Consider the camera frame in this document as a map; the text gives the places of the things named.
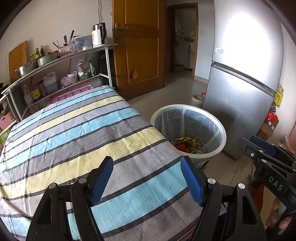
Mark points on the yellow label oil bottle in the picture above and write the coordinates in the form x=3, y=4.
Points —
x=35, y=92

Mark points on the red snack bag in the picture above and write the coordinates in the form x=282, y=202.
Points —
x=271, y=118

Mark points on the wooden cutting board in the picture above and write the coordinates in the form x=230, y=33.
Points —
x=17, y=58

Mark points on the yellow snack packet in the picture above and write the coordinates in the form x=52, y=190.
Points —
x=189, y=141

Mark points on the wooden door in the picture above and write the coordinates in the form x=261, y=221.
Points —
x=138, y=51

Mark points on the green basin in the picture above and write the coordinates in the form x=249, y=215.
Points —
x=47, y=60

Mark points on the clear plastic bin liner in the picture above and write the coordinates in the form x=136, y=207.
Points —
x=194, y=125

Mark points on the clear plastic storage box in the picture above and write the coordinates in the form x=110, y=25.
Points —
x=82, y=42

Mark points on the metal pot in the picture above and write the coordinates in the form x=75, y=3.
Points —
x=25, y=70

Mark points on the green box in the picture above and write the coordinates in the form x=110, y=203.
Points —
x=4, y=138

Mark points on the white electric kettle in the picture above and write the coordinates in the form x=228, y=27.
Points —
x=96, y=37

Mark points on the white paper roll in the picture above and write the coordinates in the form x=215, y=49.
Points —
x=196, y=102

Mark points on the pink plastic basket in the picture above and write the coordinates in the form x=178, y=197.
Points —
x=7, y=120

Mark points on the grey metal shelf rack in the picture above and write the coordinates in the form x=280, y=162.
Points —
x=7, y=102

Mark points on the white plastic bag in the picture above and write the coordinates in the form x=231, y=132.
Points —
x=82, y=67

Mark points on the white plastic tub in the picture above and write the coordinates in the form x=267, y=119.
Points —
x=72, y=77

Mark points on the crumpled clear plastic bag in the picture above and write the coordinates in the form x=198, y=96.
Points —
x=67, y=82

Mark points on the yellow hanging packet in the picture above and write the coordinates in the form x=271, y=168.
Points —
x=278, y=96

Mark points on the green food packet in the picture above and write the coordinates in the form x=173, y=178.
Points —
x=93, y=69

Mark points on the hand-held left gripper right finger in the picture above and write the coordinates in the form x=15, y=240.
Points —
x=190, y=180

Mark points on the plastic jug with dark liquid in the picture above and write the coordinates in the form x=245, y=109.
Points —
x=51, y=84

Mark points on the green bowl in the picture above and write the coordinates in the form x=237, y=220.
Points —
x=84, y=77

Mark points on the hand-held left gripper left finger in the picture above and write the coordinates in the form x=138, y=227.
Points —
x=100, y=180

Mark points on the green sauce bottle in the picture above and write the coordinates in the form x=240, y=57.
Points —
x=37, y=54

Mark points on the pink utensil basket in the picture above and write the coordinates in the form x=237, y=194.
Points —
x=66, y=51

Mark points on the dark sauce bottle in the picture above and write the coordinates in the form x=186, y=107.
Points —
x=42, y=52

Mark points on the cardboard box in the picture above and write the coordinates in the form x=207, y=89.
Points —
x=266, y=133

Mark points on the silver refrigerator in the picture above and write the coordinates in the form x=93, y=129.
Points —
x=240, y=69

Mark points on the striped blanket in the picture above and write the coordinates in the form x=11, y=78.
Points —
x=81, y=139

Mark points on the clear plastic bottle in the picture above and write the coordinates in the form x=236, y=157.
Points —
x=27, y=97

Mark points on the pink plastic tray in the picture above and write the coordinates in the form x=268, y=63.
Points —
x=69, y=95

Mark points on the white metal shelf rack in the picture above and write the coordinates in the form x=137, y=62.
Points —
x=69, y=62

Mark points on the person's right hand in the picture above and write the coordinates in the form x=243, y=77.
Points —
x=276, y=215

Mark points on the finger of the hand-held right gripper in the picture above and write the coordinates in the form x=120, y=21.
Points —
x=264, y=144
x=253, y=154

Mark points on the white round waste bin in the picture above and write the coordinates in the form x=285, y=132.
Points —
x=220, y=143

